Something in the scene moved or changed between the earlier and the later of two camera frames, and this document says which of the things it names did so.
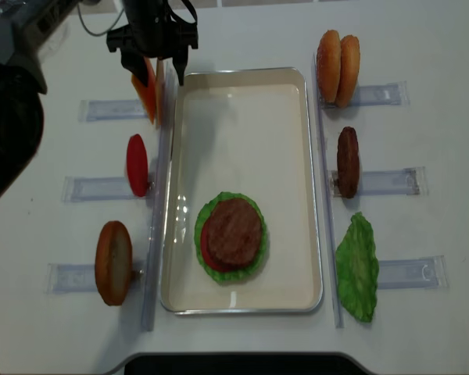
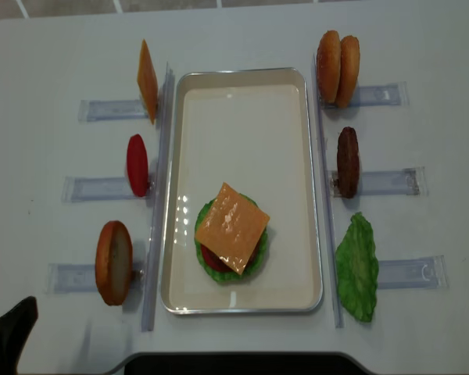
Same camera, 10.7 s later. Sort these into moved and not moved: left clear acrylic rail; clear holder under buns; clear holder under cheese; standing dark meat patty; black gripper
Moved: black gripper
Not moved: left clear acrylic rail; clear holder under cheese; clear holder under buns; standing dark meat patty
